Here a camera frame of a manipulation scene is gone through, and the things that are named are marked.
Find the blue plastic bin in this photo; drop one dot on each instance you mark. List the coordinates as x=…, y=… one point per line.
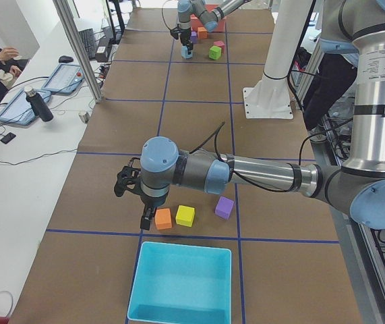
x=177, y=283

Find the orange block near bin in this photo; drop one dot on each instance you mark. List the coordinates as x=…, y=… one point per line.
x=163, y=219

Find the black water bottle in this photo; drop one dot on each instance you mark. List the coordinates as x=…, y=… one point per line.
x=38, y=105

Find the pink plastic tray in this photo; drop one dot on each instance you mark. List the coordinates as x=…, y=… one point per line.
x=195, y=23

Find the black smartphone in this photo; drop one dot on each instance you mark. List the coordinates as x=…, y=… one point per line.
x=7, y=138

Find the yellow foam block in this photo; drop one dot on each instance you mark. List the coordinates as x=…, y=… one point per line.
x=185, y=215

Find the black keyboard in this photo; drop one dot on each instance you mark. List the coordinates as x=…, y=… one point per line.
x=88, y=40

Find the teach pendant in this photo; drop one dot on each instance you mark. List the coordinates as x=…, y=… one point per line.
x=19, y=110
x=64, y=79

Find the teach pendant near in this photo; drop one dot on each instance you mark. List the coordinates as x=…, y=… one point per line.
x=19, y=110

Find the dark purple block near bin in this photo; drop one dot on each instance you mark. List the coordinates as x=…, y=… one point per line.
x=224, y=207

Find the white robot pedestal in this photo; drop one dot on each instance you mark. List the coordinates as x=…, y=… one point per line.
x=269, y=98

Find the light blue foam block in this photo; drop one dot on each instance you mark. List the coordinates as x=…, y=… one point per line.
x=184, y=53

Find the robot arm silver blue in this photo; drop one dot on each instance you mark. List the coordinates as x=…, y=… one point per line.
x=356, y=188
x=209, y=19

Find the magenta block near pink tray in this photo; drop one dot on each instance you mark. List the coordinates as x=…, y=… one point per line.
x=220, y=44

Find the green foam block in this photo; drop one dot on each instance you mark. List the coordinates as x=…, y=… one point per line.
x=215, y=52

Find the aluminium frame post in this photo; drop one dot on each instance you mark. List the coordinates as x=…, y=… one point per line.
x=69, y=26

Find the teach pendant far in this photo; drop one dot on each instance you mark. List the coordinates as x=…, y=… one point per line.
x=64, y=79

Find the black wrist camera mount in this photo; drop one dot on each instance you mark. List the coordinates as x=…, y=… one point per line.
x=175, y=32
x=128, y=179

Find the small metal cylinder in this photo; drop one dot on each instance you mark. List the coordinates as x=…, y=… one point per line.
x=84, y=116

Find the orange block near pink tray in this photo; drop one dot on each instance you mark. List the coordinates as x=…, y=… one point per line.
x=202, y=33

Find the black computer mouse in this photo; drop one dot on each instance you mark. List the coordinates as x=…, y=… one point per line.
x=65, y=59

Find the purple block near pink tray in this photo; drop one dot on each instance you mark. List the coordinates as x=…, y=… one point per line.
x=194, y=37

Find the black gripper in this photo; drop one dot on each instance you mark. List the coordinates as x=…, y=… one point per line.
x=185, y=38
x=152, y=201

